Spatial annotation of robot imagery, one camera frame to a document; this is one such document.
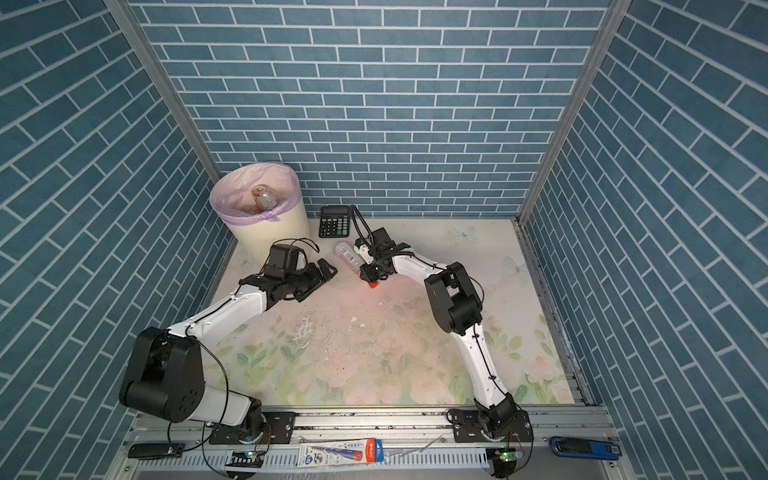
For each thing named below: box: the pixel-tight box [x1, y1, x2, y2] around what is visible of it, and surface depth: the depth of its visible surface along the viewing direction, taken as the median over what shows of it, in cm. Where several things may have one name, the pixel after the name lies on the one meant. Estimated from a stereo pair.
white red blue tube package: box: [297, 439, 385, 468], surface depth 71 cm
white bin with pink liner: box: [210, 162, 309, 268], surface depth 96 cm
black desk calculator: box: [318, 205, 351, 239], surface depth 121 cm
